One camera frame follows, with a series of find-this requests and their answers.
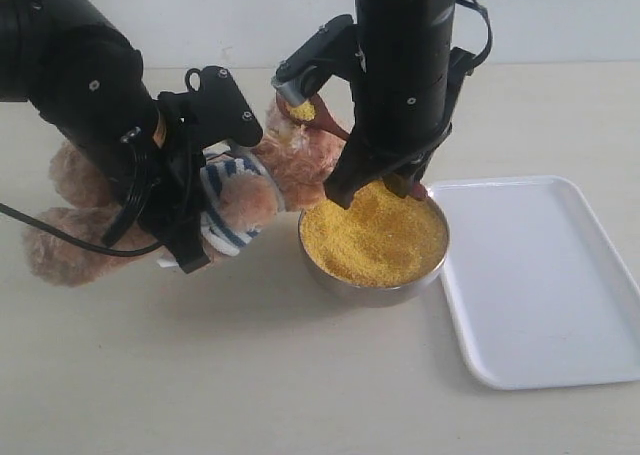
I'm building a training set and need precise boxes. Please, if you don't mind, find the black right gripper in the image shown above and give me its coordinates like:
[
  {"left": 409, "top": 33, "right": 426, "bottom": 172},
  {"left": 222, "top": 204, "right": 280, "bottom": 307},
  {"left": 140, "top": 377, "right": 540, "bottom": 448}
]
[{"left": 324, "top": 0, "right": 475, "bottom": 209}]

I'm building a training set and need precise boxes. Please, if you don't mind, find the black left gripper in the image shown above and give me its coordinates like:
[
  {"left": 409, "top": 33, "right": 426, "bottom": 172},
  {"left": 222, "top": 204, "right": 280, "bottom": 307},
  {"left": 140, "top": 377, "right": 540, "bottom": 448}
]
[{"left": 29, "top": 59, "right": 210, "bottom": 274}]

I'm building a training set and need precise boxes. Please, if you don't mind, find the tan teddy bear striped sweater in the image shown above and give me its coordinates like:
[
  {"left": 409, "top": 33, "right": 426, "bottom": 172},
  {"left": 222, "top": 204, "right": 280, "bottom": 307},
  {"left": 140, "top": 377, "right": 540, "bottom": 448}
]
[{"left": 22, "top": 96, "right": 348, "bottom": 287}]

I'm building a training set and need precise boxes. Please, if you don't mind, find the dark brown wooden spoon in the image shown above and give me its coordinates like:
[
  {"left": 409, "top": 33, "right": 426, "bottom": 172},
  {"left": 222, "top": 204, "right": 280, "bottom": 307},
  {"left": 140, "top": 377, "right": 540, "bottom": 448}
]
[{"left": 275, "top": 92, "right": 430, "bottom": 200}]

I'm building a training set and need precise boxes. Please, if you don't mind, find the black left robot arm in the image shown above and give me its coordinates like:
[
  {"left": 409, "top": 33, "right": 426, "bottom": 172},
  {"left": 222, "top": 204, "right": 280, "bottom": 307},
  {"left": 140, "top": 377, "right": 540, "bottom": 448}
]
[{"left": 1, "top": 0, "right": 208, "bottom": 273}]

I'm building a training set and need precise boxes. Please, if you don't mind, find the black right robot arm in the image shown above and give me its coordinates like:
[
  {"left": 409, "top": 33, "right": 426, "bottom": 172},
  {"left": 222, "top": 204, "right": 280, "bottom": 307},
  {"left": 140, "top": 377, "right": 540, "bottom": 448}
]
[{"left": 325, "top": 0, "right": 488, "bottom": 208}]

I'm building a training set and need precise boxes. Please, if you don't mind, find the steel bowl of yellow millet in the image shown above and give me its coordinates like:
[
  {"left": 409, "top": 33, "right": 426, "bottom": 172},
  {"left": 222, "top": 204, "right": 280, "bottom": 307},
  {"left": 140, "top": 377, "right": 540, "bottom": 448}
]
[{"left": 298, "top": 182, "right": 450, "bottom": 308}]

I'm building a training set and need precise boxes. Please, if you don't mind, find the white rectangular plastic tray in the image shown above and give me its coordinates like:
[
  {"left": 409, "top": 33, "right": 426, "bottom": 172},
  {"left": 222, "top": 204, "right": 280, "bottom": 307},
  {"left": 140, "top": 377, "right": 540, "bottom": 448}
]
[{"left": 430, "top": 175, "right": 639, "bottom": 390}]

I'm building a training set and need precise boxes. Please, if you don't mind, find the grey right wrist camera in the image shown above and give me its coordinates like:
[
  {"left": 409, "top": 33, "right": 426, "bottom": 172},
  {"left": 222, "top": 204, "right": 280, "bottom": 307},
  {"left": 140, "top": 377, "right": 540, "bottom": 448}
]
[{"left": 271, "top": 14, "right": 361, "bottom": 107}]

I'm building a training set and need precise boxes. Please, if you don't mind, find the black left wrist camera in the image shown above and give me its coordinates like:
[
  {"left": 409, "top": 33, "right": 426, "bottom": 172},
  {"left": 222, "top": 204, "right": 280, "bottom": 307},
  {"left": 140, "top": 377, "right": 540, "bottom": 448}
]
[{"left": 157, "top": 66, "right": 263, "bottom": 152}]

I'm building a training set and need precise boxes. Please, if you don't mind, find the black ribbon cable loop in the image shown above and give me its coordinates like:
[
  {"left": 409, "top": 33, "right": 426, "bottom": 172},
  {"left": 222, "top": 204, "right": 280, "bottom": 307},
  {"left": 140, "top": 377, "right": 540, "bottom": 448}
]
[{"left": 454, "top": 0, "right": 495, "bottom": 71}]

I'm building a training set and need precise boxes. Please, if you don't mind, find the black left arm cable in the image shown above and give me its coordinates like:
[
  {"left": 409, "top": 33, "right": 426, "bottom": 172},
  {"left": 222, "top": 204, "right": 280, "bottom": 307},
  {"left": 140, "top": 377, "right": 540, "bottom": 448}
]
[{"left": 0, "top": 129, "right": 196, "bottom": 257}]

